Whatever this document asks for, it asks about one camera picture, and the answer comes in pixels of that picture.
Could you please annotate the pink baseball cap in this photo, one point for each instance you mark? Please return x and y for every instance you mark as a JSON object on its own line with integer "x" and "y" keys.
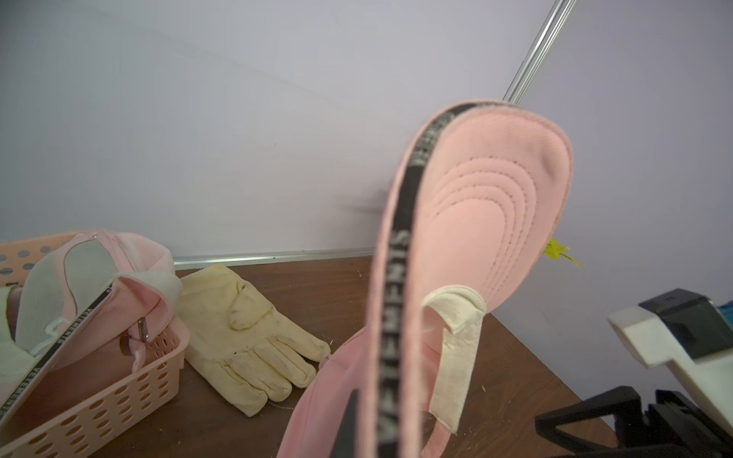
{"x": 67, "y": 296}
{"x": 474, "y": 202}

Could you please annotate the pink plastic basket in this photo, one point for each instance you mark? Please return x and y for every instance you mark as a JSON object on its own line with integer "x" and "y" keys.
{"x": 83, "y": 422}

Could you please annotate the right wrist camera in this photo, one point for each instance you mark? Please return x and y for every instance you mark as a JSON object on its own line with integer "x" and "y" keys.
{"x": 686, "y": 332}

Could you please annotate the artificial green plant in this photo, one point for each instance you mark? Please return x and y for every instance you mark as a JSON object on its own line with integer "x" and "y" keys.
{"x": 556, "y": 251}

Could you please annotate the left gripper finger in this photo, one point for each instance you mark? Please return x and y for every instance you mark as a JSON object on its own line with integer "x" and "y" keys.
{"x": 345, "y": 441}

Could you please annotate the cream work glove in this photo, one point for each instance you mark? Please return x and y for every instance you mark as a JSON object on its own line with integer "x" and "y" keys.
{"x": 248, "y": 351}

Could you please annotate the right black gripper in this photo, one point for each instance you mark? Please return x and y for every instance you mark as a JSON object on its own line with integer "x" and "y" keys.
{"x": 673, "y": 420}

